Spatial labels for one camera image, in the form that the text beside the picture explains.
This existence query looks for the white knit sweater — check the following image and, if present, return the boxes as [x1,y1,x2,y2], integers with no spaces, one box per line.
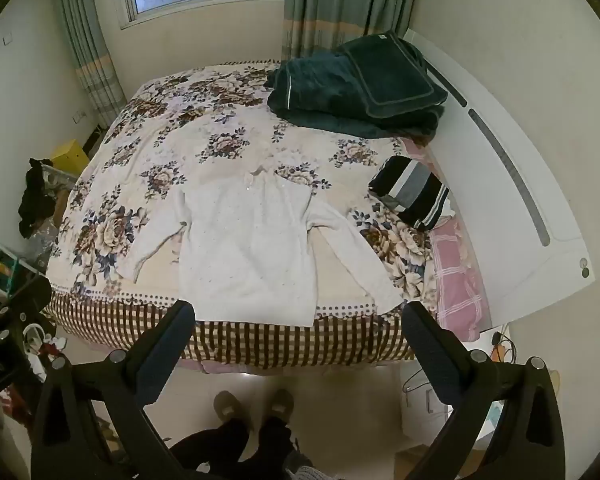
[117,167,405,328]

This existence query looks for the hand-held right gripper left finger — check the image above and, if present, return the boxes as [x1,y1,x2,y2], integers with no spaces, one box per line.
[30,300,197,480]

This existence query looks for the white headboard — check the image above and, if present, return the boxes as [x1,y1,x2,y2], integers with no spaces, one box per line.
[405,27,600,330]

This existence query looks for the dark green pillow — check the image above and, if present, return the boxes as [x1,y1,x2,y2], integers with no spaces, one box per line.
[337,30,449,121]

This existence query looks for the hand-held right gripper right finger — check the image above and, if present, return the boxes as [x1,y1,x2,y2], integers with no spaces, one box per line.
[402,301,567,480]

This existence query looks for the floral bedsheet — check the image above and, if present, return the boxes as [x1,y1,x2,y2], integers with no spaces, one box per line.
[45,60,481,368]

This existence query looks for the black hanging garment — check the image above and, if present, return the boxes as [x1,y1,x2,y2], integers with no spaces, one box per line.
[17,157,59,239]

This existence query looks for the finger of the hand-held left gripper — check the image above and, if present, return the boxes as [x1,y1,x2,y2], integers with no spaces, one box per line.
[0,275,54,341]

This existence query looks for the grey slipper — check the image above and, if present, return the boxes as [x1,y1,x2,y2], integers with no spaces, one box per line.
[213,390,247,427]
[264,388,295,427]

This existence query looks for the white and red floor items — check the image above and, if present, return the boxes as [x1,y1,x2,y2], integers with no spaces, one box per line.
[22,322,68,381]

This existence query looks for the dark green blanket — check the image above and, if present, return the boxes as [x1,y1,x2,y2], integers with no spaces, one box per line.
[266,52,443,139]

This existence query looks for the white nightstand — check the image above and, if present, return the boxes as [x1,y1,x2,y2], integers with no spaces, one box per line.
[399,360,506,453]

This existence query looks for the black white striped folded garment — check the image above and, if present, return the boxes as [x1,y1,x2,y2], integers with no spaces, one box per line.
[368,156,456,232]

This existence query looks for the person's black pants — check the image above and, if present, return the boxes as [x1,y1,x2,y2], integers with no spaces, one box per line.
[167,416,307,480]

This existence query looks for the green and white crate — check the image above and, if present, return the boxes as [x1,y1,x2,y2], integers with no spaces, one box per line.
[0,234,33,288]

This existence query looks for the yellow box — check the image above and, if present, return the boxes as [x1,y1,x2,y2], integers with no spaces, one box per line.
[50,139,90,177]

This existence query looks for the pink plaid sheet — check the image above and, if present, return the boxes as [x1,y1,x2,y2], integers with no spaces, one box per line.
[400,137,491,342]

